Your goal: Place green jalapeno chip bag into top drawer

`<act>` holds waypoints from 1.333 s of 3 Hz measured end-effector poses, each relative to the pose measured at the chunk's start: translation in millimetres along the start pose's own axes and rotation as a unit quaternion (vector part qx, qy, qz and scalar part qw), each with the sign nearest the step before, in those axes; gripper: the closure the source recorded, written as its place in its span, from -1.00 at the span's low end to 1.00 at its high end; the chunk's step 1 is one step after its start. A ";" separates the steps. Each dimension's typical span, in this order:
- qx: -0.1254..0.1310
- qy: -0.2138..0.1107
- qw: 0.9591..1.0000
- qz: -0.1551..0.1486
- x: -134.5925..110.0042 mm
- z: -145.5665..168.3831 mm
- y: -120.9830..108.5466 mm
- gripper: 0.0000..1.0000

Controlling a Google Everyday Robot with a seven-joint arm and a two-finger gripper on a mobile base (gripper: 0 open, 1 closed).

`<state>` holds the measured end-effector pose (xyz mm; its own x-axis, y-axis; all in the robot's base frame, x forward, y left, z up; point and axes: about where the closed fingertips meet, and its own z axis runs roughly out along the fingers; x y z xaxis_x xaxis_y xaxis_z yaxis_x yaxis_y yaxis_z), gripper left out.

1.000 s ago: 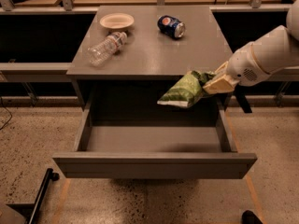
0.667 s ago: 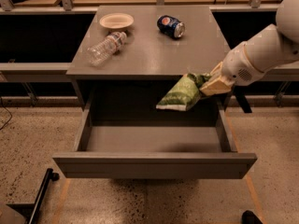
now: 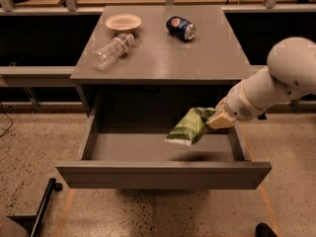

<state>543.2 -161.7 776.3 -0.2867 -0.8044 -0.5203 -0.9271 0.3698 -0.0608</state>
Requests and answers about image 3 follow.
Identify green jalapeno chip bag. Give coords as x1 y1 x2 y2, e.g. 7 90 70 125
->
165 107 216 146

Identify white paper bowl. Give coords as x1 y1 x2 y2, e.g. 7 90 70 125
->
105 14 141 32

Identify black chair base leg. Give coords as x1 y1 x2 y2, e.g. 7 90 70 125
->
6 177 63 237

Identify blue pepsi can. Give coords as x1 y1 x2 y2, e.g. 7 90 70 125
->
166 16 196 41

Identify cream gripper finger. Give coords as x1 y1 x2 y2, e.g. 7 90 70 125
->
205 111 236 129

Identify open grey top drawer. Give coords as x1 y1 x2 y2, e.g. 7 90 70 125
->
56 108 272 190

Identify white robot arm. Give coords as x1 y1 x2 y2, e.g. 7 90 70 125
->
206 37 316 129

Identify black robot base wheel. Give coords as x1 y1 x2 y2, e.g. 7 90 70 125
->
255 222 277 237

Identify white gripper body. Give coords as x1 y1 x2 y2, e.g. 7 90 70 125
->
215 82 264 120

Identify black floor cable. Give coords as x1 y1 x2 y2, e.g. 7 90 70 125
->
0 102 14 138

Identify grey drawer cabinet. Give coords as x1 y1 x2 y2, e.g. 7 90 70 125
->
71 6 252 118

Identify clear plastic water bottle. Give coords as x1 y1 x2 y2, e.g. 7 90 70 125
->
92 34 134 70

